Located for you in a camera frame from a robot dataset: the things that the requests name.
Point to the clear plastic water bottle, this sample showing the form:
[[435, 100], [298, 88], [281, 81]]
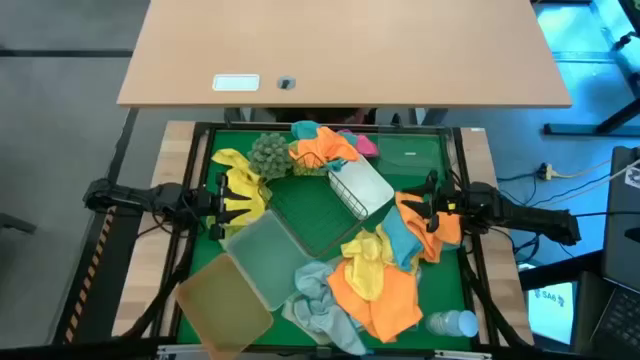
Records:
[[452, 323]]

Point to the light grey-blue microfiber towel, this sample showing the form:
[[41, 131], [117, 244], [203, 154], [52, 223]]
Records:
[[320, 295]]

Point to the tan wooden desk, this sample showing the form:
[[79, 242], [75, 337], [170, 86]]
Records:
[[350, 45]]

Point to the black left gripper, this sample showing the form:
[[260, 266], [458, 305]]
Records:
[[217, 210]]

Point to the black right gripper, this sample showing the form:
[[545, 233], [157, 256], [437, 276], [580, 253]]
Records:
[[452, 205]]

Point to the silver aluminium rail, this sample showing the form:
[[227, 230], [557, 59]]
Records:
[[450, 355]]

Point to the white rectangular desk plate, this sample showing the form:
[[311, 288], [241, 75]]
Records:
[[236, 82]]

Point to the black desk foot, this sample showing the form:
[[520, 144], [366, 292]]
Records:
[[575, 129]]

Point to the pink microfiber towel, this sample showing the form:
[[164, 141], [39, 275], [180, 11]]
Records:
[[367, 146]]

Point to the frosted translucent plastic bin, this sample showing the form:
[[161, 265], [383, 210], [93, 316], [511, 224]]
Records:
[[267, 255]]

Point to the orange black hazard tape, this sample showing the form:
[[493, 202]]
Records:
[[90, 272]]

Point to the dark grey furniture foot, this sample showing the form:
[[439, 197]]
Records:
[[17, 222]]

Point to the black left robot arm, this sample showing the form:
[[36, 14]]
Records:
[[150, 197]]

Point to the black laptop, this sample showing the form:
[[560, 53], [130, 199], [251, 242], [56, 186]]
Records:
[[620, 235]]

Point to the yellow power plug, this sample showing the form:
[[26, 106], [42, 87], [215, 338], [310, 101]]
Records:
[[547, 172]]

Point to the green bumpy chenille mitt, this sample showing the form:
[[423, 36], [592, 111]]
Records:
[[270, 155]]

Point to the green table mat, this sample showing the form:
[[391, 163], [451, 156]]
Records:
[[440, 292]]

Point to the white printed sign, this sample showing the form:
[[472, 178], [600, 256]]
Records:
[[550, 315]]

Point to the orange microfiber towel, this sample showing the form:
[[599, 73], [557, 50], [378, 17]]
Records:
[[395, 305], [325, 147], [432, 247]]

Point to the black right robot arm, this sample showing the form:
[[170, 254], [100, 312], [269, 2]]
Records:
[[525, 215]]

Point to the tan translucent plastic bin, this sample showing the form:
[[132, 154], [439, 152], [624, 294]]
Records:
[[222, 305]]

